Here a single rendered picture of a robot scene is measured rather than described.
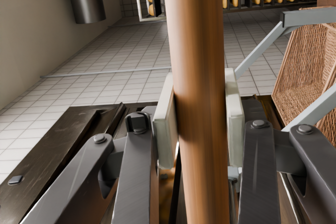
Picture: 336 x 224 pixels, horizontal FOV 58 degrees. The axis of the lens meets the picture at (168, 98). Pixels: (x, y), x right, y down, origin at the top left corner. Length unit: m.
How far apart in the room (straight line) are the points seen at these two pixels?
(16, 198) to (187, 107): 1.26
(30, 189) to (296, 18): 1.18
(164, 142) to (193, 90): 0.03
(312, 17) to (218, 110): 0.88
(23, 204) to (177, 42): 1.24
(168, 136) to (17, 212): 1.20
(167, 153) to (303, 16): 0.91
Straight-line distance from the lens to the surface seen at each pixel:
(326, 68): 1.77
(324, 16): 1.05
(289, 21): 1.02
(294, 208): 1.08
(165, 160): 0.16
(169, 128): 0.15
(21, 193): 1.42
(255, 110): 0.17
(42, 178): 1.46
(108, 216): 1.18
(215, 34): 0.16
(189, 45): 0.16
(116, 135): 1.60
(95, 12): 3.26
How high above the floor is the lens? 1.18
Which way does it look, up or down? 8 degrees up
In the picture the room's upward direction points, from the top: 93 degrees counter-clockwise
